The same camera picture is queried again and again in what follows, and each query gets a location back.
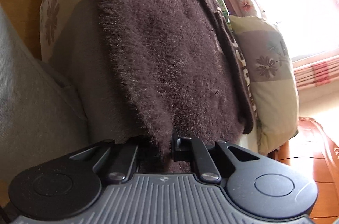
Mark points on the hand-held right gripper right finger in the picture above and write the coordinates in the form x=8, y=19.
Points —
x=182, y=146

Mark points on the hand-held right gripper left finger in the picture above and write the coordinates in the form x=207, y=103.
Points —
x=127, y=154

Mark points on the fuzzy brown sweater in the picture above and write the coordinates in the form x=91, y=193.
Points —
x=164, y=54

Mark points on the green glass bottle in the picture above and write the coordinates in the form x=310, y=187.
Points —
x=219, y=1

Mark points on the floral patchwork pillow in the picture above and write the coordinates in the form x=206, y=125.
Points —
x=270, y=94

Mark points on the person's grey trousers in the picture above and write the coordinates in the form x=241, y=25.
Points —
x=31, y=107

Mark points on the wooden headboard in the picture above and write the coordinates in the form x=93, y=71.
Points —
x=312, y=168

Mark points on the pink patterned curtain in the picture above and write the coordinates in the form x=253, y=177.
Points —
x=320, y=73

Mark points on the bright window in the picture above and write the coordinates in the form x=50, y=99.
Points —
x=299, y=15

